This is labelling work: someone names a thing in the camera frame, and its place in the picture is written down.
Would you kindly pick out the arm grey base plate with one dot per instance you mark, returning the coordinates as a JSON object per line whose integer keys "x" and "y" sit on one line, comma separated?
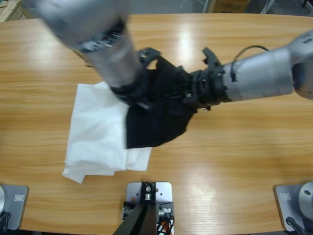
{"x": 14, "y": 205}
{"x": 286, "y": 203}

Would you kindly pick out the white curved tube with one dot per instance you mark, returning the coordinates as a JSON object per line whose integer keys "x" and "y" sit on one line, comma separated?
{"x": 182, "y": 5}

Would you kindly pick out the wooden pallet stack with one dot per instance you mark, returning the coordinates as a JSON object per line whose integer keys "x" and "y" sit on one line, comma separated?
{"x": 9, "y": 9}

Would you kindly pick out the dark camera post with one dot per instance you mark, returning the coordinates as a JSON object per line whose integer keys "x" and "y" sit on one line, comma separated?
{"x": 143, "y": 220}

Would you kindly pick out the white cloth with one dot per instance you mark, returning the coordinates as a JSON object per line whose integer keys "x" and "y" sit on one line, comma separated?
{"x": 95, "y": 134}

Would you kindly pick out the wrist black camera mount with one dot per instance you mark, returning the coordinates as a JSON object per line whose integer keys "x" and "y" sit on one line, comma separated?
{"x": 210, "y": 57}
{"x": 149, "y": 55}

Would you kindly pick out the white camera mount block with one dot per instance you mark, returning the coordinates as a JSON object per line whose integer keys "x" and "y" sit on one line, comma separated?
{"x": 133, "y": 191}

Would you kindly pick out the black polo shirt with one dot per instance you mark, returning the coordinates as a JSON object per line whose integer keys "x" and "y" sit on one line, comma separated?
{"x": 156, "y": 117}

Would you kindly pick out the brown cardboard box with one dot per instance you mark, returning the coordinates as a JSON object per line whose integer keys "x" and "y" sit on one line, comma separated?
{"x": 230, "y": 6}

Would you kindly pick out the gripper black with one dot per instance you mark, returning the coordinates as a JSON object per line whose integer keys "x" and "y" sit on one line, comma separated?
{"x": 135, "y": 90}
{"x": 210, "y": 88}

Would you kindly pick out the grey metal leg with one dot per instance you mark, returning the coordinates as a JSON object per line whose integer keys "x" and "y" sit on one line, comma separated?
{"x": 207, "y": 6}

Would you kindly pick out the white metal frame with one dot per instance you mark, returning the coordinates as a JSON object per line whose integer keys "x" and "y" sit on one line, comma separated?
{"x": 266, "y": 6}

